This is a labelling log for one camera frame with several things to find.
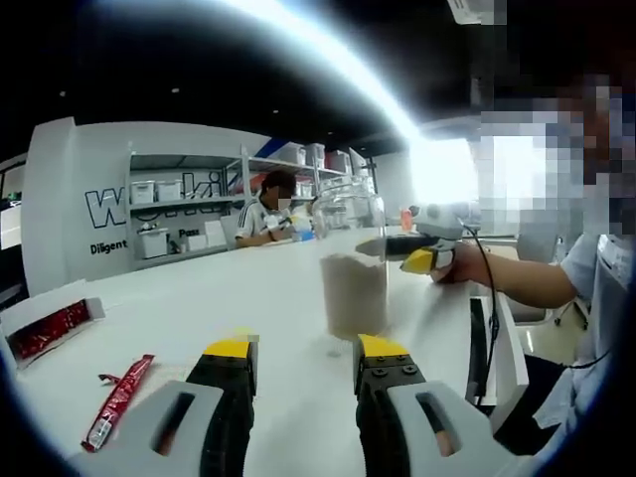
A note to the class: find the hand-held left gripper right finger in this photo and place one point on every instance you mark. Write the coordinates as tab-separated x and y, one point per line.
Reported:
377	422

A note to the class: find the white side cabinet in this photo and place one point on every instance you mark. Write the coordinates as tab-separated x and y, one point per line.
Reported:
514	358

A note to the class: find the bright window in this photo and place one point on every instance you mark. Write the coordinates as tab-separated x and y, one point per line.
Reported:
442	174

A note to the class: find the clear glass jar cup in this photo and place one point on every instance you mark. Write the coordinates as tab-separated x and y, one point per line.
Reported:
350	213

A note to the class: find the pile of red coffee pouches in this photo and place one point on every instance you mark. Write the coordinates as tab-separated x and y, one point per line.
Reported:
47	330

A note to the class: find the brown coffee powder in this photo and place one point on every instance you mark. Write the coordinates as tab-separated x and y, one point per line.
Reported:
354	293

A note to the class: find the long ceiling light strip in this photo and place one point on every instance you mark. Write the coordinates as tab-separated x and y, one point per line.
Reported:
358	64

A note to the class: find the white office chair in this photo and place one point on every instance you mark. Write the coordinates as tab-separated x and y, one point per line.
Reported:
536	246

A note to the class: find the person's right hand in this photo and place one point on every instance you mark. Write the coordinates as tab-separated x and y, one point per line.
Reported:
462	266

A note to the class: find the grey shelf unit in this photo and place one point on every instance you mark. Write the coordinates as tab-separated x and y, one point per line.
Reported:
199	164

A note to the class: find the person's black shorts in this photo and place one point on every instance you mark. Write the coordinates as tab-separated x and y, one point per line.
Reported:
531	397

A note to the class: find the small orange object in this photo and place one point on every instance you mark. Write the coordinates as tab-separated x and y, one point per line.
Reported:
406	218

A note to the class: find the tall white storage bin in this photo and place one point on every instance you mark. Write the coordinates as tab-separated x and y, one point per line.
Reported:
152	244

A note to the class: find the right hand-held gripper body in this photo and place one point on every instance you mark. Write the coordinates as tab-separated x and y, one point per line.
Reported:
437	218

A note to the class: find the white cardboard box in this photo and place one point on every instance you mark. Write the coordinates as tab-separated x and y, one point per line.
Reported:
45	303

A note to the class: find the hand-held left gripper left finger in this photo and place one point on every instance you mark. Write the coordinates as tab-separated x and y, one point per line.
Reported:
223	422

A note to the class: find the slim red coffee pouch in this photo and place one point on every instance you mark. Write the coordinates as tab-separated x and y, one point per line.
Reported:
121	395

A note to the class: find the blue box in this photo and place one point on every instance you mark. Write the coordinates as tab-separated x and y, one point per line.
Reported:
304	232

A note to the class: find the person's light shirt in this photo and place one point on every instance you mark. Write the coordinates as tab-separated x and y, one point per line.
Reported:
596	308

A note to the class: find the white ceiling air conditioner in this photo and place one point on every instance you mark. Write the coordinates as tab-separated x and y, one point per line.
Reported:
464	10

